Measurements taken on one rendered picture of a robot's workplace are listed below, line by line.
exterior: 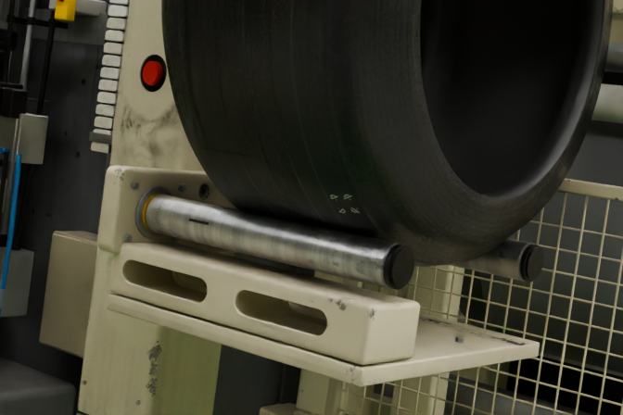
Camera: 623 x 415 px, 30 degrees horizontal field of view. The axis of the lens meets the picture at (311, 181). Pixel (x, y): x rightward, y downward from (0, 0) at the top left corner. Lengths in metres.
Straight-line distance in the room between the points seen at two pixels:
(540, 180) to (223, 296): 0.38
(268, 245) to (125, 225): 0.19
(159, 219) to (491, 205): 0.37
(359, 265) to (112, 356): 0.45
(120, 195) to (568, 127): 0.52
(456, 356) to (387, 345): 0.14
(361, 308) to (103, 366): 0.49
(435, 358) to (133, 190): 0.39
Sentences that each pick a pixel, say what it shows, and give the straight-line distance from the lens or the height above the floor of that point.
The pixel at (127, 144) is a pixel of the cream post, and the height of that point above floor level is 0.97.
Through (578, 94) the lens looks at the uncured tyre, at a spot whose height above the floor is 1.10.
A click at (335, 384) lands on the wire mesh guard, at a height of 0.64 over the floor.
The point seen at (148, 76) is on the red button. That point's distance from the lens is 1.44.
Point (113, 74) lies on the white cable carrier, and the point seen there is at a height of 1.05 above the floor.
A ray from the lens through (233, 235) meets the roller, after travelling 1.24.
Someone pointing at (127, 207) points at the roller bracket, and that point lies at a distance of 1.32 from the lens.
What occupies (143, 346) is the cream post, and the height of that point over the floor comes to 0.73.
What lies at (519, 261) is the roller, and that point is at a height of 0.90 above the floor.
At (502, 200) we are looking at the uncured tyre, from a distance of 1.26.
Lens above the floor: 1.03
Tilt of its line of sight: 3 degrees down
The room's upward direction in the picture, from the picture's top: 8 degrees clockwise
